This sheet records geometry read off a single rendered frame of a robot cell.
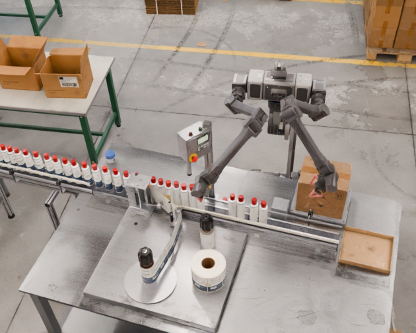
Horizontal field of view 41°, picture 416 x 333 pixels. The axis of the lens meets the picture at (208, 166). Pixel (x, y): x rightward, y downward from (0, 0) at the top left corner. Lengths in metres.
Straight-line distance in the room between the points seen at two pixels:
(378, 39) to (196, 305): 4.07
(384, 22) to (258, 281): 3.72
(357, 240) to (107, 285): 1.54
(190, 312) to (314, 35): 4.40
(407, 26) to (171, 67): 2.56
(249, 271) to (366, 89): 3.19
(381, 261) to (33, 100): 3.02
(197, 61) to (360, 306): 3.84
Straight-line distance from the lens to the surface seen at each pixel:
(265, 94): 3.56
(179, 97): 5.86
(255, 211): 3.43
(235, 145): 3.07
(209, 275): 3.13
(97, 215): 3.74
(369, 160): 5.28
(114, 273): 3.38
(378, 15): 6.26
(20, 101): 4.89
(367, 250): 3.55
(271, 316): 3.22
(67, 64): 4.91
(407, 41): 6.46
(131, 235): 3.52
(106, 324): 3.98
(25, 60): 5.16
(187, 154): 3.26
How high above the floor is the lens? 3.64
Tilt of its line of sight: 46 degrees down
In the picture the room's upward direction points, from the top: 3 degrees counter-clockwise
